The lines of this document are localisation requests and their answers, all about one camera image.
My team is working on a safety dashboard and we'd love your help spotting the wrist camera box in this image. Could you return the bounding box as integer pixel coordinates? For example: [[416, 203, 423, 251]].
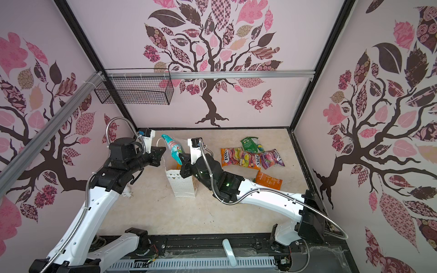
[[187, 138, 202, 165], [138, 129, 155, 154]]

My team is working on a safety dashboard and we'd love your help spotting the white slotted cable duct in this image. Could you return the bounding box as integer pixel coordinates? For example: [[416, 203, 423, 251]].
[[106, 257, 277, 273]]

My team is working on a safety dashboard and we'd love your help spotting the white handle on base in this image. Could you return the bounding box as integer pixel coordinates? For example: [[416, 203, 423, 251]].
[[222, 239, 237, 267]]

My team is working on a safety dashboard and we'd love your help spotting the aluminium rail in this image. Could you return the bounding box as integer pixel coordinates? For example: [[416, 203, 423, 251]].
[[107, 70, 315, 80], [1, 72, 104, 196]]

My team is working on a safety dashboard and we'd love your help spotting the orange skittles style packet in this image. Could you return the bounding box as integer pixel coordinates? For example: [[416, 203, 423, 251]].
[[221, 147, 243, 167]]

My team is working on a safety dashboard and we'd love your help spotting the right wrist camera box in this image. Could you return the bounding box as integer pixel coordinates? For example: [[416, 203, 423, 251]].
[[187, 138, 202, 165]]

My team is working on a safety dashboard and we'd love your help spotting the orange flat snack packet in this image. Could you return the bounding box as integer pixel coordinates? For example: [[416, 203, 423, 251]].
[[255, 171, 283, 190]]

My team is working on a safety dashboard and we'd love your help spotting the teal fruit candy bag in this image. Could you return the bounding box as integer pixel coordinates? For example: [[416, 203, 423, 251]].
[[161, 134, 184, 165]]

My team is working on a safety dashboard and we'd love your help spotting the black wire mesh basket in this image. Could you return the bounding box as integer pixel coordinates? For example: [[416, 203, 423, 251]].
[[94, 69, 174, 105]]

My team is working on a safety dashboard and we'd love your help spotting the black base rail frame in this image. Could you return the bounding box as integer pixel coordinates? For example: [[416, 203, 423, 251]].
[[64, 231, 359, 273]]

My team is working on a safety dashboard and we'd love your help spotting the aluminium rail back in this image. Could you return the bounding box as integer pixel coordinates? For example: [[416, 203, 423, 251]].
[[107, 70, 315, 80]]

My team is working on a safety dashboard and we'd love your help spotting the aluminium rail left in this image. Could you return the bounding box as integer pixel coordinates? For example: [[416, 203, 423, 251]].
[[1, 72, 104, 196]]

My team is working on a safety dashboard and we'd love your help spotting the white paper gift bag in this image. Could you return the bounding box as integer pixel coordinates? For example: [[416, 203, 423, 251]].
[[157, 134, 198, 198]]

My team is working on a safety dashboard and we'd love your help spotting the purple candy packet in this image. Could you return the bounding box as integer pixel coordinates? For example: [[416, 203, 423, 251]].
[[261, 149, 285, 169]]

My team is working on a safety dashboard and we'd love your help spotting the green small snack packet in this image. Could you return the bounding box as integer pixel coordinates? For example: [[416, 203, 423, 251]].
[[241, 136, 265, 154]]

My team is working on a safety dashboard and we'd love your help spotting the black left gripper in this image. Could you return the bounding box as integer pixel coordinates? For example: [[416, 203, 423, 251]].
[[127, 146, 167, 174]]

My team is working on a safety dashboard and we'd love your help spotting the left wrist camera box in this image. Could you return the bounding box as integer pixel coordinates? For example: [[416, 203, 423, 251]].
[[138, 129, 155, 154]]

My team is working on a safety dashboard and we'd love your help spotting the yellow pink candy packet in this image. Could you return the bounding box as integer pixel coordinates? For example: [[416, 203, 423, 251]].
[[240, 151, 261, 170]]

